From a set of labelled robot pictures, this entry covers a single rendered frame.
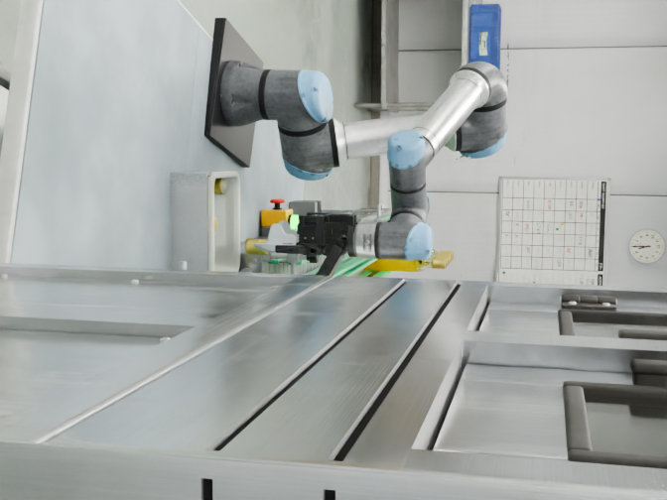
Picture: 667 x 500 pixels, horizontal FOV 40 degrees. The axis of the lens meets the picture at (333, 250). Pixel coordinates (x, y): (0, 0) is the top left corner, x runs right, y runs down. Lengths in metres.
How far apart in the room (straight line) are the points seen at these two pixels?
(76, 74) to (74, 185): 0.18
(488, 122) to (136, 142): 0.85
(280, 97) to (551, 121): 5.95
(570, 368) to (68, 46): 1.04
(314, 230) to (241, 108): 0.39
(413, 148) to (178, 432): 1.37
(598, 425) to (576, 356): 0.15
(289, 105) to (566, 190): 5.96
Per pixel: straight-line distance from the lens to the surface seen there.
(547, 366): 0.77
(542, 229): 7.95
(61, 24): 1.54
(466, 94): 2.05
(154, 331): 0.84
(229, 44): 2.19
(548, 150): 7.94
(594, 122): 7.95
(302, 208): 2.73
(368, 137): 2.18
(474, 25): 7.39
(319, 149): 2.16
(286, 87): 2.10
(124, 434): 0.52
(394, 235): 1.84
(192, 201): 1.90
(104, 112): 1.65
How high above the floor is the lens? 1.49
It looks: 13 degrees down
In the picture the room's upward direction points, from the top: 92 degrees clockwise
